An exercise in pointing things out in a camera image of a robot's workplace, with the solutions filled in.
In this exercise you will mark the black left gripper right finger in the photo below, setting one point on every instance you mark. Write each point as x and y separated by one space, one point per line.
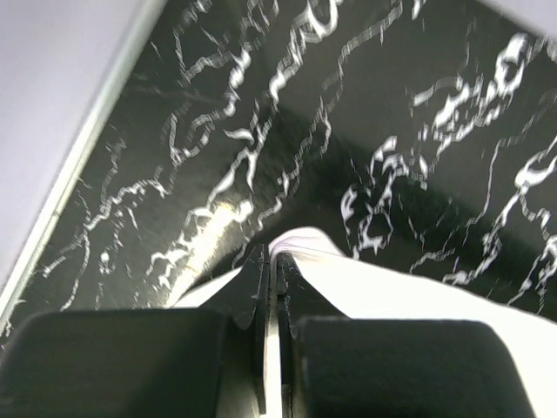
336 366

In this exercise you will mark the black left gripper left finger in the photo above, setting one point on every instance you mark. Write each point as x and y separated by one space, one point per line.
204 361

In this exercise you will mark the white daisy print t-shirt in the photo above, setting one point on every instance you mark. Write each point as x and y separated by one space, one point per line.
367 292

